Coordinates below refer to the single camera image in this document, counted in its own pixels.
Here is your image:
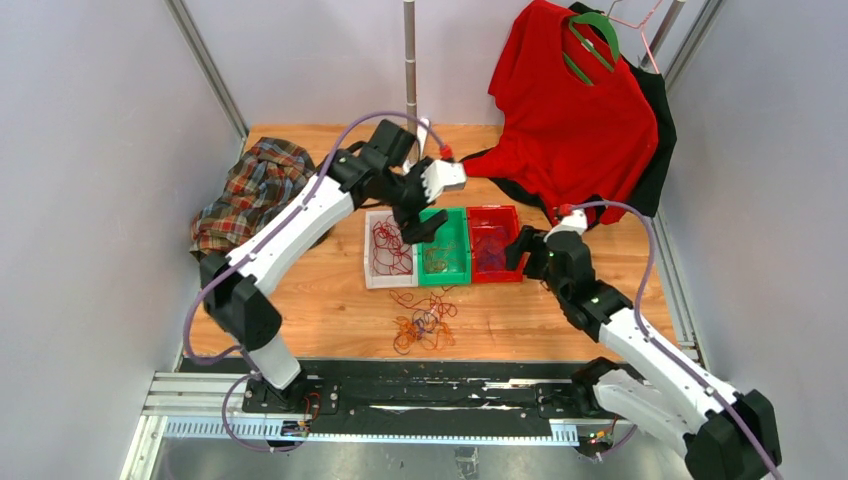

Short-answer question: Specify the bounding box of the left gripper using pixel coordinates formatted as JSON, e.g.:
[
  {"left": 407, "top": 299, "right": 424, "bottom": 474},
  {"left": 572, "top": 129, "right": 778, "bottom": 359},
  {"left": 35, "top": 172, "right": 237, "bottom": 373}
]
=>
[{"left": 380, "top": 157, "right": 450, "bottom": 244}]

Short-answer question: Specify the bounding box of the orange cable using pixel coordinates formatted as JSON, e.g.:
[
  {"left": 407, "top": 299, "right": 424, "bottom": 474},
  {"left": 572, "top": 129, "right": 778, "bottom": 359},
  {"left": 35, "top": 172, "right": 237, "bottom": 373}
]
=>
[{"left": 392, "top": 314, "right": 458, "bottom": 356}]

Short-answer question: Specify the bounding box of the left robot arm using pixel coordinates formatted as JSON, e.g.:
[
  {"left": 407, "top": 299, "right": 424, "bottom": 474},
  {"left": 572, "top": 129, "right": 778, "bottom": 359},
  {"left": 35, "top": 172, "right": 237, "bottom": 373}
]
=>
[{"left": 193, "top": 112, "right": 467, "bottom": 413}]

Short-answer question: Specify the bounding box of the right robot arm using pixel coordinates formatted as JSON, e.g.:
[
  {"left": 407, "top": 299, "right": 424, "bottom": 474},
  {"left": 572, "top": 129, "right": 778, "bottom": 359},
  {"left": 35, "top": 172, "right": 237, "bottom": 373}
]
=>
[{"left": 505, "top": 226, "right": 782, "bottom": 479}]

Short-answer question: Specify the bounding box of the red plastic bin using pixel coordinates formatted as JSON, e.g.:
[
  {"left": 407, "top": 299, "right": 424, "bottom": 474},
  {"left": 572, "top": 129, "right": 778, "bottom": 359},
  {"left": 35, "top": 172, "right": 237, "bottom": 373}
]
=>
[{"left": 466, "top": 205, "right": 523, "bottom": 284}]

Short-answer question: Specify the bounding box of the green plastic bin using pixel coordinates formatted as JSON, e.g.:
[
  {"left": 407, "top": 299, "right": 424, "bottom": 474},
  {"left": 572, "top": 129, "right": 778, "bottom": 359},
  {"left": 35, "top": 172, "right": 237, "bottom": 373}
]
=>
[{"left": 415, "top": 207, "right": 472, "bottom": 287}]

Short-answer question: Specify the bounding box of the white plastic bin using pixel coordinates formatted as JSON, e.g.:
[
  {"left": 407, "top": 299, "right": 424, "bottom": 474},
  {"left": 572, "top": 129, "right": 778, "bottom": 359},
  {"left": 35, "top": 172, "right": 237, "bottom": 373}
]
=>
[{"left": 363, "top": 211, "right": 419, "bottom": 290}]

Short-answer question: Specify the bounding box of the black t-shirt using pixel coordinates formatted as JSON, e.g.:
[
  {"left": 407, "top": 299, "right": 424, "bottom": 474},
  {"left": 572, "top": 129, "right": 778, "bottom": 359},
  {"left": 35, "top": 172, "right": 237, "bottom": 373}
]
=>
[{"left": 490, "top": 1, "right": 678, "bottom": 220}]

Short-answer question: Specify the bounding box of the red t-shirt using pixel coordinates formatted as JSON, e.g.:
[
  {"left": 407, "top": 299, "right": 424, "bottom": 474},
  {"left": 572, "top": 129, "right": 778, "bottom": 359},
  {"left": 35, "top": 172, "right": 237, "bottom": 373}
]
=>
[{"left": 457, "top": 0, "right": 660, "bottom": 237}]

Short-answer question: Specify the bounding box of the plaid shirt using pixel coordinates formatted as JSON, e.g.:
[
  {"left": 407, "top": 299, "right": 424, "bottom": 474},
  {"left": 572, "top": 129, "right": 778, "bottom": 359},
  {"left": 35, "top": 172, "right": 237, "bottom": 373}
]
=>
[{"left": 189, "top": 137, "right": 317, "bottom": 261}]

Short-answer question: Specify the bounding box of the clothes rack pole with base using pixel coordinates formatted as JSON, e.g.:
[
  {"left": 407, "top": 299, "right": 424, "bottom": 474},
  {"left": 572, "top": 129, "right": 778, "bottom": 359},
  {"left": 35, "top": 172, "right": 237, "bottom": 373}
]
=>
[{"left": 403, "top": 0, "right": 429, "bottom": 170}]

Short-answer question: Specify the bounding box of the green hanger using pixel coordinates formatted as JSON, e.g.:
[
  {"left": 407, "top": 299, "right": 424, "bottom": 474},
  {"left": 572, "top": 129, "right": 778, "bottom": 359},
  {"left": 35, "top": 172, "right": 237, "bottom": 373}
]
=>
[{"left": 562, "top": 12, "right": 621, "bottom": 86}]

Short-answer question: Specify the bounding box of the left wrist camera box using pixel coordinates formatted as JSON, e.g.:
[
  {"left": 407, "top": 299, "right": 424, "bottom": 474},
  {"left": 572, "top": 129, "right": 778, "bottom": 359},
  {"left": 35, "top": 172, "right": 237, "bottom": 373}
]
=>
[{"left": 421, "top": 160, "right": 468, "bottom": 203}]

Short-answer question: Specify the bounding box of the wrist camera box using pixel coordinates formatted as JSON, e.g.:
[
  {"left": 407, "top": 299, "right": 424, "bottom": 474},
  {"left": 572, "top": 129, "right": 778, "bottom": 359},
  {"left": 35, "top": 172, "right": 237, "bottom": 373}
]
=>
[
  {"left": 543, "top": 204, "right": 588, "bottom": 242},
  {"left": 421, "top": 160, "right": 468, "bottom": 203}
]

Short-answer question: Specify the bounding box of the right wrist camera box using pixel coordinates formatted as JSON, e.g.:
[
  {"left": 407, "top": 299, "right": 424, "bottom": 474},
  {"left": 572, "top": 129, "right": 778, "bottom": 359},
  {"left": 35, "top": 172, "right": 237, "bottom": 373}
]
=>
[{"left": 543, "top": 204, "right": 588, "bottom": 242}]

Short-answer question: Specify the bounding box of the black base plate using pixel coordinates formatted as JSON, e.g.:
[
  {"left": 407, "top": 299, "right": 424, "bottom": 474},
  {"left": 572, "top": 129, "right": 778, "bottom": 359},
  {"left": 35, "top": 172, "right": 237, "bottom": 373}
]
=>
[{"left": 241, "top": 359, "right": 614, "bottom": 438}]

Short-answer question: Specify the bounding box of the pink wire hanger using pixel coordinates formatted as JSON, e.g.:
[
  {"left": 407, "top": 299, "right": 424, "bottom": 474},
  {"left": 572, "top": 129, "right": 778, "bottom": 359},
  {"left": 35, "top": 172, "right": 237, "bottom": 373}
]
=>
[{"left": 605, "top": 0, "right": 665, "bottom": 74}]

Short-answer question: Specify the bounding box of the aluminium frame rail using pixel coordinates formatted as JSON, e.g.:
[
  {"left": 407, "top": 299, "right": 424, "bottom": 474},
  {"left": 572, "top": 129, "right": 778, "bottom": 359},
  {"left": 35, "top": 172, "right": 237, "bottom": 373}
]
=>
[{"left": 164, "top": 0, "right": 249, "bottom": 142}]

